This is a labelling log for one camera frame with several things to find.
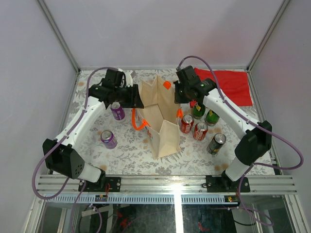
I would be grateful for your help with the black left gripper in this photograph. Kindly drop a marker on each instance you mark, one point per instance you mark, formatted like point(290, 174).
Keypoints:
point(135, 101)

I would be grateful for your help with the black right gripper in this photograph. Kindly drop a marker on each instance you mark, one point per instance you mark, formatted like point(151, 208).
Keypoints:
point(178, 100)

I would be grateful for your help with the purple soda can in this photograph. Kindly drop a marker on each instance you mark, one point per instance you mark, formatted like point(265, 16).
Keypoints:
point(108, 139)
point(117, 111)

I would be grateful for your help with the green glass bottle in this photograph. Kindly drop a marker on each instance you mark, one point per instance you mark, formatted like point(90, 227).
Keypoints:
point(198, 110)
point(211, 118)

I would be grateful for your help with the beige canvas bag orange handles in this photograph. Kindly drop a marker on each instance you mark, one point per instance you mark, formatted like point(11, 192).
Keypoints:
point(159, 117)

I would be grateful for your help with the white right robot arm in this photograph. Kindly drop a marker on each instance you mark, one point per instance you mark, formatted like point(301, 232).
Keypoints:
point(254, 139)

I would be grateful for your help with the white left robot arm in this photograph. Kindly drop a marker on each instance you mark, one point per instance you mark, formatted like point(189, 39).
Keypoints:
point(61, 154)

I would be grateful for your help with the red cola can left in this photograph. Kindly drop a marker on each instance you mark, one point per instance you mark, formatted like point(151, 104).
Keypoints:
point(187, 122)

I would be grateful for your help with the red cola can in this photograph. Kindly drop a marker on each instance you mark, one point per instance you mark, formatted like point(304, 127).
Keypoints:
point(200, 131)
point(187, 122)

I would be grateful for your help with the red cola can right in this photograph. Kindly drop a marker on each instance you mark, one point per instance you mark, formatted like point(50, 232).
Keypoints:
point(200, 131)

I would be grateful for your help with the red cloth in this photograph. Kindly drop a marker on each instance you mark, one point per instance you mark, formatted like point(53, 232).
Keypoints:
point(235, 85)

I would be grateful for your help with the black energy drink can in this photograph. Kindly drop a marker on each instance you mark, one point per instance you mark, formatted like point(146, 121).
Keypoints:
point(216, 143)

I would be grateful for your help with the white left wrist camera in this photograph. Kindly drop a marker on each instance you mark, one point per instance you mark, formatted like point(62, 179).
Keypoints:
point(127, 80)

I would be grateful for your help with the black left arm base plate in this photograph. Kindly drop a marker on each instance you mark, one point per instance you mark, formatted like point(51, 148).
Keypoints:
point(108, 184)

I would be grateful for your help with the aluminium front rail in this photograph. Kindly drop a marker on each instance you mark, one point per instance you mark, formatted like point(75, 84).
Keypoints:
point(197, 184)

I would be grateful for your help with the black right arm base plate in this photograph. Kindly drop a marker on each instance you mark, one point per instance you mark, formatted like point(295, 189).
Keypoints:
point(219, 184)

